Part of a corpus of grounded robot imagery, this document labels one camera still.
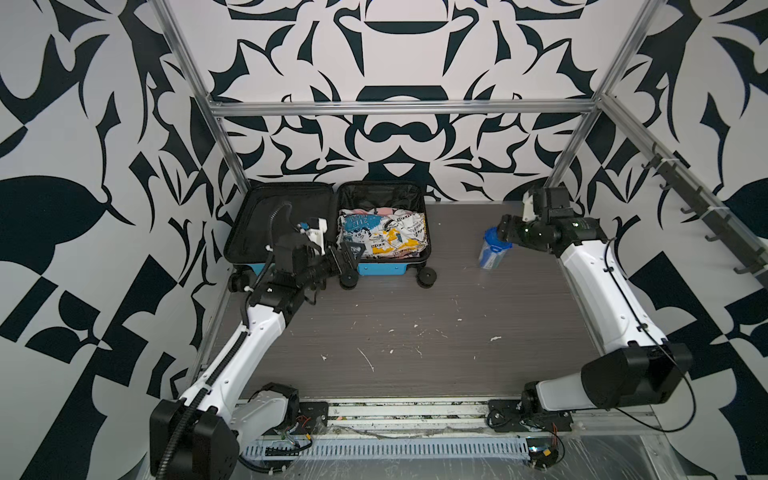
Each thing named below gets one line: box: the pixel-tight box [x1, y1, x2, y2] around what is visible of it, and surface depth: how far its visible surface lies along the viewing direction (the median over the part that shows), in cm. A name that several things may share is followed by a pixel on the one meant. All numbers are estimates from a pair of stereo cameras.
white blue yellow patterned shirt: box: [337, 207, 429, 259], surface depth 104 cm
